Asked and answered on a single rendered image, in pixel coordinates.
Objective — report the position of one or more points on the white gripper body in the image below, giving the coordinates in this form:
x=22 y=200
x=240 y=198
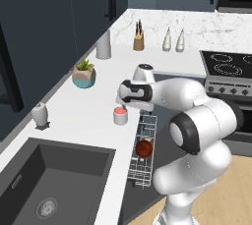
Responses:
x=120 y=100

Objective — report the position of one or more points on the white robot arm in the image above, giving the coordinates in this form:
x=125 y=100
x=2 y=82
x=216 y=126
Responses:
x=203 y=121

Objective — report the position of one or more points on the grey cup with red inside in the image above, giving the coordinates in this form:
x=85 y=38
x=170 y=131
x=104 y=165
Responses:
x=120 y=117

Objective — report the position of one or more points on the brown-red bowl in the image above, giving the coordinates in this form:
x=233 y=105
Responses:
x=144 y=149

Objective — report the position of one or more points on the potted plant in two-tone pot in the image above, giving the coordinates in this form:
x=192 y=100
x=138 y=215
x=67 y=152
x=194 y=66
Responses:
x=84 y=76

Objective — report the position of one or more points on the grey cylinder canister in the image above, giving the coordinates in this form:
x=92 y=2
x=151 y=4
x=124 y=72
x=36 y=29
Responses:
x=103 y=47

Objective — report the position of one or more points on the wooden knife block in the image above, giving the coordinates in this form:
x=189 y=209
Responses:
x=138 y=40

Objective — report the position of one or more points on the white shaker bottle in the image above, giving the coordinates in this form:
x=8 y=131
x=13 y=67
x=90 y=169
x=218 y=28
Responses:
x=167 y=41
x=180 y=42

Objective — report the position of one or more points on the white bottle on dark base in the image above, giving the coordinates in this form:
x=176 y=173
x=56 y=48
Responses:
x=40 y=114

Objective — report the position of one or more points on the dark range knob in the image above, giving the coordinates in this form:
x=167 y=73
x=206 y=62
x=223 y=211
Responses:
x=222 y=89
x=211 y=89
x=233 y=90
x=245 y=91

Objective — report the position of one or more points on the dark tall cupboard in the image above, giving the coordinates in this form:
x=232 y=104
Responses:
x=95 y=3

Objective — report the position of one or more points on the dark grey sink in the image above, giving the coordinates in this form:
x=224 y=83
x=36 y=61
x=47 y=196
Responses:
x=49 y=183

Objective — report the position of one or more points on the steel range with black hob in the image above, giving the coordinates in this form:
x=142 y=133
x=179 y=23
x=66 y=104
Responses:
x=226 y=65

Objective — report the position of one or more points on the dark wall cupboard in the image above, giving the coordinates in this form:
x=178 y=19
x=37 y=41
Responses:
x=39 y=39

